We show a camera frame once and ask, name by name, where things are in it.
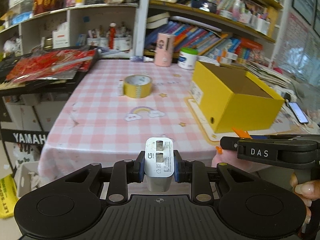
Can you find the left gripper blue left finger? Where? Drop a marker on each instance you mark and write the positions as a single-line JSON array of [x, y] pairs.
[[138, 168]]

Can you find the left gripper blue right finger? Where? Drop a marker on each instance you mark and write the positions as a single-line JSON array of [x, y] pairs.
[[179, 168]]

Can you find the white charger plug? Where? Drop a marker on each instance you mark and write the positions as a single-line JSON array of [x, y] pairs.
[[159, 163]]

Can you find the small pink plush ball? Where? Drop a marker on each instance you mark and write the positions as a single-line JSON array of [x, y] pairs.
[[226, 152]]

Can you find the yellow tape roll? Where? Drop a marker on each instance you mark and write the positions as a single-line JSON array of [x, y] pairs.
[[137, 86]]

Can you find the person right hand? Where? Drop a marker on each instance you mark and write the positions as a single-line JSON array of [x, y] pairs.
[[305, 192]]

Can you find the smartphone on table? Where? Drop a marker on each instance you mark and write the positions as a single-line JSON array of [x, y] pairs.
[[298, 113]]

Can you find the pink checkered tablecloth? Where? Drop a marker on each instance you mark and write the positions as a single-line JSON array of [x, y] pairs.
[[97, 125]]

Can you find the stack of papers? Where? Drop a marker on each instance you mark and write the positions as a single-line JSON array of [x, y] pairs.
[[268, 75]]

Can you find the yellow cardboard box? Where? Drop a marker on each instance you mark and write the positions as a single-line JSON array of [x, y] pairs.
[[232, 98]]

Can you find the white small eraser box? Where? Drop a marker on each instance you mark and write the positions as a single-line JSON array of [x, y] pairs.
[[120, 88]]

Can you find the white quilted purse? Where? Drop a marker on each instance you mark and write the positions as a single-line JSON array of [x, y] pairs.
[[206, 59]]

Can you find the white jar green lid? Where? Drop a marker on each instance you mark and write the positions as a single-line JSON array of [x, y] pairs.
[[187, 58]]

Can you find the spray bottle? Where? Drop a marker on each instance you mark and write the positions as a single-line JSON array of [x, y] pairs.
[[141, 59]]

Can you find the orange white medicine box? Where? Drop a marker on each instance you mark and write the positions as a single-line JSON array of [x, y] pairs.
[[225, 57]]

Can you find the pink humidifier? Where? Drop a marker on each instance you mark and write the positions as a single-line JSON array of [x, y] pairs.
[[164, 50]]

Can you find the row of leaning books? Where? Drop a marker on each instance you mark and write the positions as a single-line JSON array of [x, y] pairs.
[[203, 40]]

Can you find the white pen holder right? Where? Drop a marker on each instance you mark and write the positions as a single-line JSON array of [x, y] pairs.
[[123, 43]]

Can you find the white pen holder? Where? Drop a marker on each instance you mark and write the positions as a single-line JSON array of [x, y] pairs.
[[123, 43], [99, 42]]

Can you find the yellow plastic bag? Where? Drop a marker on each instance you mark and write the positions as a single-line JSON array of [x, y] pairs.
[[8, 197]]

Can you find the red decorations in plastic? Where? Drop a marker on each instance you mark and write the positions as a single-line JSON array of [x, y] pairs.
[[48, 64]]

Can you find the white pen holder left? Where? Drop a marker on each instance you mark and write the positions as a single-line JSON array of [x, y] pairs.
[[99, 42]]

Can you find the black electronic keyboard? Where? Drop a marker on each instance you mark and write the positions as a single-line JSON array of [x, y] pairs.
[[7, 65]]

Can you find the red tassel ornament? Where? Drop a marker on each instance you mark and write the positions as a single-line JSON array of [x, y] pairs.
[[111, 35]]

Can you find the framed picture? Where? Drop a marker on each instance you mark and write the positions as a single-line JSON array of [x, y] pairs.
[[304, 8]]

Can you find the white drinking straws box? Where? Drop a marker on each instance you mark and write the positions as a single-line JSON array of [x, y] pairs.
[[61, 36]]

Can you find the black phone on shelf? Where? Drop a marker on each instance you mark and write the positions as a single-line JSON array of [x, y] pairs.
[[204, 5]]

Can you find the wall chart poster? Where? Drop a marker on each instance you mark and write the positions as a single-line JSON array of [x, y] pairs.
[[299, 51]]

